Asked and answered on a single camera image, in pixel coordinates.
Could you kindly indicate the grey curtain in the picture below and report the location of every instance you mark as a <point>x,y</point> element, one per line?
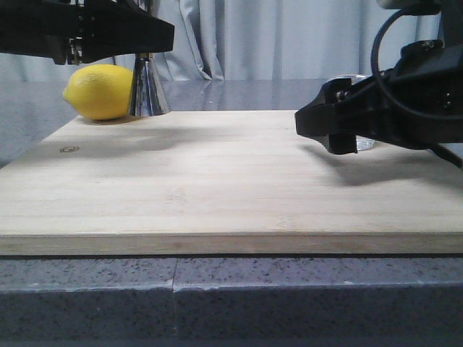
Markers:
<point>269,40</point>

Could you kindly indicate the small glass beaker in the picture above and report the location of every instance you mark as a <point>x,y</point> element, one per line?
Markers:
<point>363,143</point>

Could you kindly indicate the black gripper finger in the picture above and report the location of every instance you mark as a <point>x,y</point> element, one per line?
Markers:
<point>113,28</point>
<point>317,120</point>

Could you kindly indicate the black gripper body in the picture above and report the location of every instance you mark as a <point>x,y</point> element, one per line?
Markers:
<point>422,96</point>
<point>44,29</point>

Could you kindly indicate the steel double jigger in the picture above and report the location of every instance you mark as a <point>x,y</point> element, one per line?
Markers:
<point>146,94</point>

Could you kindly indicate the wooden cutting board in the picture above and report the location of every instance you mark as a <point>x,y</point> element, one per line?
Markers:
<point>223,182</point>

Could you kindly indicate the yellow lemon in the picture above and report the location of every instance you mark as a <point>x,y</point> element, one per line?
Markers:
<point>99,92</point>

